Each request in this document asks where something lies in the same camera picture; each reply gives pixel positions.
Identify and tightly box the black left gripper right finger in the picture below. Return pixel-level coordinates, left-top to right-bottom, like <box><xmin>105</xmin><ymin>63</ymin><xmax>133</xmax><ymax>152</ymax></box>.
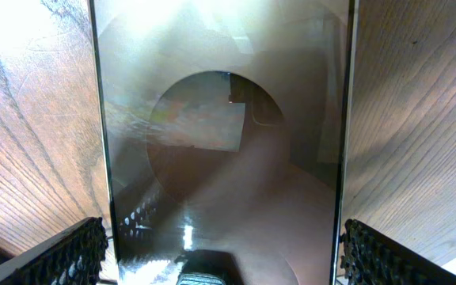
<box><xmin>339</xmin><ymin>218</ymin><xmax>456</xmax><ymax>285</ymax></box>

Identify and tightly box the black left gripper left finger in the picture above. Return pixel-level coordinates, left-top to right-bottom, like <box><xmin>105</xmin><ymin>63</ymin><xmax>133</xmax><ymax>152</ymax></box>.
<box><xmin>0</xmin><ymin>217</ymin><xmax>108</xmax><ymax>285</ymax></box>

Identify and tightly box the Samsung Galaxy smartphone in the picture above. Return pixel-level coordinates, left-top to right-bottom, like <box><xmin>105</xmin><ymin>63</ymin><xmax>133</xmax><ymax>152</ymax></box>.
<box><xmin>89</xmin><ymin>0</ymin><xmax>356</xmax><ymax>284</ymax></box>

